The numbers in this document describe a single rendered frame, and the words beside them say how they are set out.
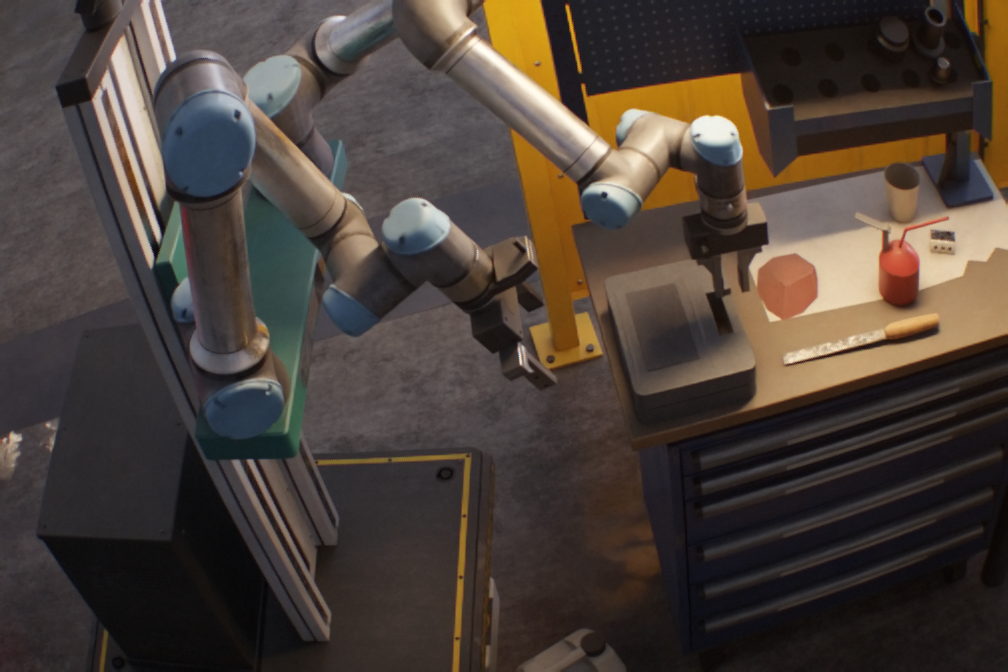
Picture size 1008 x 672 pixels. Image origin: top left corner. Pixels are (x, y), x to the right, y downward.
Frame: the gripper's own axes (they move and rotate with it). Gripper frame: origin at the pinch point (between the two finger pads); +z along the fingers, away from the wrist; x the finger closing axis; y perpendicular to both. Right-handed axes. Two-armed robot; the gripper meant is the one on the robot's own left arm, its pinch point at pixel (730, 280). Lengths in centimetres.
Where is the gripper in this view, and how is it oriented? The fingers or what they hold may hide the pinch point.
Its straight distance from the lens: 227.2
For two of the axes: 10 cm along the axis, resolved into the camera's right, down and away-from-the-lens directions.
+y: 1.5, 7.0, -7.0
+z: 1.6, 6.8, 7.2
